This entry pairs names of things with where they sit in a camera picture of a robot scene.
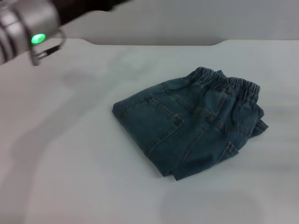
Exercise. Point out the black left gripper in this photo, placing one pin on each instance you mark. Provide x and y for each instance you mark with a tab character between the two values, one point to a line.
81	7

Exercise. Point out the blue denim shorts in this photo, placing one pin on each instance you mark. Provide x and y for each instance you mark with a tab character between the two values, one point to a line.
187	126

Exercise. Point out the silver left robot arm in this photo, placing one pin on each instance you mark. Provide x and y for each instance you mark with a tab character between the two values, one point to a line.
35	14

